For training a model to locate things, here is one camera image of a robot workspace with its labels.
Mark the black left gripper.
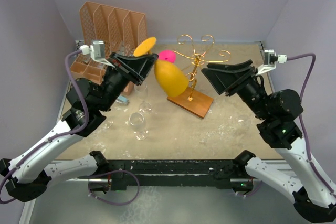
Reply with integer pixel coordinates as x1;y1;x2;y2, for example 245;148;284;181
96;52;158;112

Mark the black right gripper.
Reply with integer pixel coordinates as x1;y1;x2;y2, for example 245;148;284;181
200;58;270;119

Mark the clear wine glass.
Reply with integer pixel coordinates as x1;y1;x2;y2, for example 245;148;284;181
129;112;149;141
134;81;152;114

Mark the pink plastic wine glass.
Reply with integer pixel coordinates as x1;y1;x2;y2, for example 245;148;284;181
159;49;176;63

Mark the yellow plastic wine glass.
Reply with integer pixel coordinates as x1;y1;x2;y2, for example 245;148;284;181
133;37;189;97

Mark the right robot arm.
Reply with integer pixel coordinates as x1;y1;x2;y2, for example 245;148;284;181
202;60;335;223

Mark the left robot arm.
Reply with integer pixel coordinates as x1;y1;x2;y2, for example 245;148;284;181
1;52;159;204

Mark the wooden rack base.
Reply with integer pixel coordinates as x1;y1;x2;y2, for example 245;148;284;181
167;87;214;119

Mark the light blue correction tape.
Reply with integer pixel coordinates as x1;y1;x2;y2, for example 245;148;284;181
116;95;129;105

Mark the peach plastic file organizer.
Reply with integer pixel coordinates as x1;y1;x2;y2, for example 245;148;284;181
71;1;148;84

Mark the clear glass near right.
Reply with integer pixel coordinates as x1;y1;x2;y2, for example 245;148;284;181
237;115;251;128

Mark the clear glass at left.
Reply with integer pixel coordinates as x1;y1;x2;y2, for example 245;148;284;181
101;120;113;130

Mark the gold wire glass rack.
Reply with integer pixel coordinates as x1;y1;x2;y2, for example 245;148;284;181
173;34;231;102

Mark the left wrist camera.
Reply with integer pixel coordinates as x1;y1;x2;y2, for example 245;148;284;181
79;40;115;68

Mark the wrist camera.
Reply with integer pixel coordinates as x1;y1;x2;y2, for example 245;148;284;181
79;40;115;68
256;49;288;76

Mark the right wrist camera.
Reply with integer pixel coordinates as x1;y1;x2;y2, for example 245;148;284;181
256;49;288;76

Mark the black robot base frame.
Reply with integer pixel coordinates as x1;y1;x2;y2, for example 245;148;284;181
93;159;253;190

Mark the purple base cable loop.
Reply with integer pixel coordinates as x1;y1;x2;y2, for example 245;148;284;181
88;169;140;206

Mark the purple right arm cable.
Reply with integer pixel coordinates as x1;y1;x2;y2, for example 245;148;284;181
287;52;336;198

